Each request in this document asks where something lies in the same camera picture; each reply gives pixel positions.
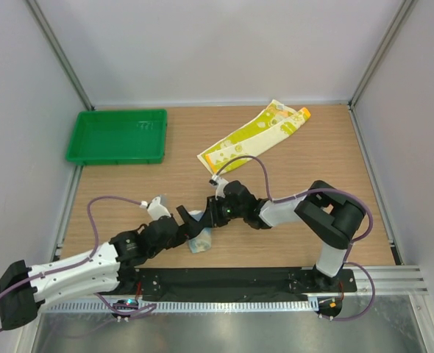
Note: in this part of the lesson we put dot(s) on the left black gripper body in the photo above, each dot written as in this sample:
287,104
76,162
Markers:
176,239

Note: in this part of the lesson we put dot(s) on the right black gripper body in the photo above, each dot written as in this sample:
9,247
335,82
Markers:
232,212

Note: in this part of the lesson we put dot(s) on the polka dot striped towel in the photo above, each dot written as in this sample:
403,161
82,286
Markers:
202,242

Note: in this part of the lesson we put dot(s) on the green yellow patterned towel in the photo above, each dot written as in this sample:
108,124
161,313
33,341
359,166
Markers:
271,126

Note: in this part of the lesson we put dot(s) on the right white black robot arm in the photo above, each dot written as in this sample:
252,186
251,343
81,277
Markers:
333,215

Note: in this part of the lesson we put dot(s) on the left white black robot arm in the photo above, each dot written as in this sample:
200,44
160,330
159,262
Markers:
108,268

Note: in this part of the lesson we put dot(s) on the green plastic tray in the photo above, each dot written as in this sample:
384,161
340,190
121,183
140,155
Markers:
118,137

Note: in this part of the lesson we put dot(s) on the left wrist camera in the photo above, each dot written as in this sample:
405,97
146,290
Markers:
156,206

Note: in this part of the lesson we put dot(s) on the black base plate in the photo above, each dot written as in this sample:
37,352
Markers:
232,284

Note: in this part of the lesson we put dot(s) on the slotted cable duct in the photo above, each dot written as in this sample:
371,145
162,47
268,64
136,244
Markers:
96,306

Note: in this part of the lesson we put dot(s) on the aluminium front rail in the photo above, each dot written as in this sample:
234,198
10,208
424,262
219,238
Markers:
385,280

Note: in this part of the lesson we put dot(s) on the left aluminium frame post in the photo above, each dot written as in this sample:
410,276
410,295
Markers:
48,33

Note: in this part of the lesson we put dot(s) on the aluminium frame post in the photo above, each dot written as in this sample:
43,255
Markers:
48,33
394,28

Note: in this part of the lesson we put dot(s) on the right aluminium frame post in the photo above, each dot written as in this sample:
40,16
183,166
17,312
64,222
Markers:
394,28

